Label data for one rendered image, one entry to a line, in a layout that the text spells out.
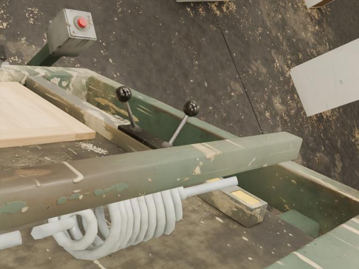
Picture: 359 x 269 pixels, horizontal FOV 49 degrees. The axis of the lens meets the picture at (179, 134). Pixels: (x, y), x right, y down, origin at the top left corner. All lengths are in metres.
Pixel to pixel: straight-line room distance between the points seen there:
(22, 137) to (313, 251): 0.64
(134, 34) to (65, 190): 2.91
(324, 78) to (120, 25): 2.40
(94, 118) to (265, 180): 0.47
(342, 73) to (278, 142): 4.14
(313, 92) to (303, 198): 3.70
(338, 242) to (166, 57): 2.76
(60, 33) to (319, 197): 1.12
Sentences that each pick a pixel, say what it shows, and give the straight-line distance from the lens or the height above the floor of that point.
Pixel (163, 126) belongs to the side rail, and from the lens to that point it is 1.20.
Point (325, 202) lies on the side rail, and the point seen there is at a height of 1.68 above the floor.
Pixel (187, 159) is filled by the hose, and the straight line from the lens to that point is 0.24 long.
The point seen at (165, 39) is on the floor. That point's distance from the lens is 3.28.
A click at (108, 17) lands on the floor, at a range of 3.01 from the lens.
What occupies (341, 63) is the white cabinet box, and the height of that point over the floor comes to 0.57.
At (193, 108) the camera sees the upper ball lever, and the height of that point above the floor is 1.54.
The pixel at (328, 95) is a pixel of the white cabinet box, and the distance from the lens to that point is 4.54.
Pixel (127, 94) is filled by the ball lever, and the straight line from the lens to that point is 0.88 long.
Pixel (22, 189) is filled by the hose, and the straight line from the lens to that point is 0.18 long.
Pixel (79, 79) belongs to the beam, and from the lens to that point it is 1.51.
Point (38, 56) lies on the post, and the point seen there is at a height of 0.60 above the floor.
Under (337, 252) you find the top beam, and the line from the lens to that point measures 0.54.
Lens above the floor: 2.11
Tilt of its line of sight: 45 degrees down
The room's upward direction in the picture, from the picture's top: 68 degrees clockwise
